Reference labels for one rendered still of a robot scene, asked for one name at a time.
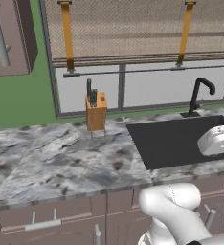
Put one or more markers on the wooden knife block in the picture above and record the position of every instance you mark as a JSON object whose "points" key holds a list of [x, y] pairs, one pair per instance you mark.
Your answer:
{"points": [[96, 115]]}

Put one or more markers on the brown drawer front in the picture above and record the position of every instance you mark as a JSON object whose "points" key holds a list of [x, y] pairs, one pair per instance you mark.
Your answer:
{"points": [[75, 209]]}

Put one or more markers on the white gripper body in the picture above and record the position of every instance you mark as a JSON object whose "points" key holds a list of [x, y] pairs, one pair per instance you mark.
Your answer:
{"points": [[212, 140]]}

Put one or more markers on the black tap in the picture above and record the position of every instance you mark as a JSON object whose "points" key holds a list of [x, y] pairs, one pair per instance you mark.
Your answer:
{"points": [[195, 95]]}

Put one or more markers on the grey blind rod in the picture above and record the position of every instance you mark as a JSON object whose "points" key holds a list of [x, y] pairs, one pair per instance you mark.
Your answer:
{"points": [[142, 70]]}

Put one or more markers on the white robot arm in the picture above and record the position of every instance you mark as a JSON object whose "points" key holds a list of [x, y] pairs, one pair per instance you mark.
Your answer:
{"points": [[173, 207]]}

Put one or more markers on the brown wall cabinet door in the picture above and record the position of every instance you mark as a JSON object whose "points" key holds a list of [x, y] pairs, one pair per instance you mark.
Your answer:
{"points": [[8, 68]]}

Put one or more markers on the grey framed window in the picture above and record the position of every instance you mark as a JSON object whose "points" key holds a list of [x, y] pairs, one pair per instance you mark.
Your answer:
{"points": [[122, 86]]}

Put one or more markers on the beige woven window blind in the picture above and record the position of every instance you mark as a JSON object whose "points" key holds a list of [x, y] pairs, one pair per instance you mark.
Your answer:
{"points": [[126, 28]]}

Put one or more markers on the black sink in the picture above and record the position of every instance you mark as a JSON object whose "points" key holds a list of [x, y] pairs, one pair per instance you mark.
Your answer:
{"points": [[168, 143]]}

